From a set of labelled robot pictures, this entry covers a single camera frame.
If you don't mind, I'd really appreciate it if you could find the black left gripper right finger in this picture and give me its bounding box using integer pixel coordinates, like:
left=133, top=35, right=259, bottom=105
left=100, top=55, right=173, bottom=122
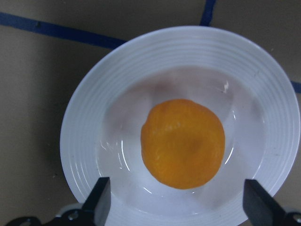
left=243, top=179, right=286, bottom=226

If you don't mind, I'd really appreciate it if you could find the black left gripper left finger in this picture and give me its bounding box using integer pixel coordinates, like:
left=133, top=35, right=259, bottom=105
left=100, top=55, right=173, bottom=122
left=81, top=177, right=111, bottom=226

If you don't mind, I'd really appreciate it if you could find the white ribbed plate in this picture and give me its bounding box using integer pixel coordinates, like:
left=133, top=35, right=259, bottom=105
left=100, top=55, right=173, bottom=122
left=60, top=26, right=301, bottom=226

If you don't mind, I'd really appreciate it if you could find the orange fruit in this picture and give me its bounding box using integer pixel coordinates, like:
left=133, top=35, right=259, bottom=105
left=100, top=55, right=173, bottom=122
left=141, top=99, right=225, bottom=189

